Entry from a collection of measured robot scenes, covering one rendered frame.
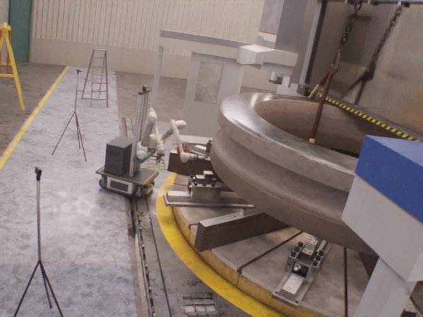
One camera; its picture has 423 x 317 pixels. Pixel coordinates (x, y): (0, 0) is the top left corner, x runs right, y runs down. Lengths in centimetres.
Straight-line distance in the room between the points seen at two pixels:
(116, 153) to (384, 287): 539
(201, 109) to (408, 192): 852
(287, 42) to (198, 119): 296
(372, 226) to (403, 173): 27
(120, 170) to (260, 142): 266
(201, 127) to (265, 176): 504
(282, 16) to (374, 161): 723
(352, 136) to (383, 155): 737
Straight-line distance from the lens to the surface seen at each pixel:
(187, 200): 585
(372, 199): 159
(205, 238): 477
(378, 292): 162
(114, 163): 651
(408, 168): 144
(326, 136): 881
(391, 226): 151
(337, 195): 462
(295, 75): 1004
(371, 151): 160
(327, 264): 533
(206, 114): 976
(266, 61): 849
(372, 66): 806
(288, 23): 870
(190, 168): 689
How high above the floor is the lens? 300
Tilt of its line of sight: 20 degrees down
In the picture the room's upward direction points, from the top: 10 degrees clockwise
